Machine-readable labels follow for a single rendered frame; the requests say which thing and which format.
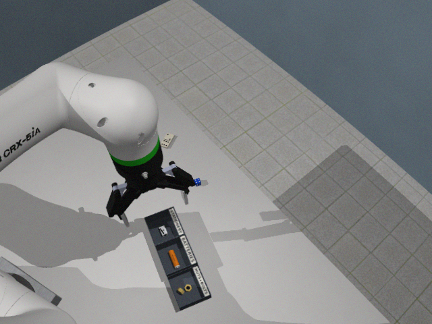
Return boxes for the dark grey three-compartment bin rack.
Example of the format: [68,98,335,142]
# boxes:
[144,207,212,310]

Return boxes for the white domino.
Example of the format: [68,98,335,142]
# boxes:
[161,133,174,149]

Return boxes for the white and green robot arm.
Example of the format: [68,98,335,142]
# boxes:
[0,62,163,324]

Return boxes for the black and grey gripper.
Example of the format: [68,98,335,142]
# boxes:
[106,161,196,227]

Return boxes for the orange aa battery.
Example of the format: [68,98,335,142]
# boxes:
[168,250,180,269]

